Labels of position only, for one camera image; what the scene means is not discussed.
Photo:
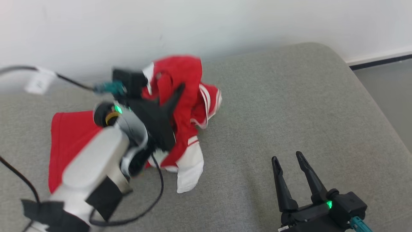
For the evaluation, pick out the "white wall baseboard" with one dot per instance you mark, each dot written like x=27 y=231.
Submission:
x=379 y=58

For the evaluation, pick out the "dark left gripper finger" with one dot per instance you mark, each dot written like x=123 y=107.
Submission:
x=173 y=98

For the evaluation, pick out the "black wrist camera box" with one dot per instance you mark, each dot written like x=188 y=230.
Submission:
x=128 y=80
x=347 y=203

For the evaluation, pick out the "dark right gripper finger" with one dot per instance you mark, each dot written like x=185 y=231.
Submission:
x=312 y=177
x=283 y=187

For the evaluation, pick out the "grey fabric sofa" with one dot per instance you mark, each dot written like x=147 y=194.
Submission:
x=289 y=106

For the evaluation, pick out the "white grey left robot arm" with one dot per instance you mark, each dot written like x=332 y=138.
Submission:
x=93 y=161

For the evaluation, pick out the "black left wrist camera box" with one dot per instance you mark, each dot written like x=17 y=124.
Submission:
x=128 y=80

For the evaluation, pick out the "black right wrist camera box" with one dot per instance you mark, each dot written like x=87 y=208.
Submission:
x=347 y=203

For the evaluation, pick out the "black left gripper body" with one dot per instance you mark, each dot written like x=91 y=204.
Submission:
x=157 y=125

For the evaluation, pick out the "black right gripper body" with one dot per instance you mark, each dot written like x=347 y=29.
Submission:
x=309 y=219

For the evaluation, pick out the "red white basketball jersey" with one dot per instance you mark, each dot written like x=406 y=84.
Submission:
x=70 y=135

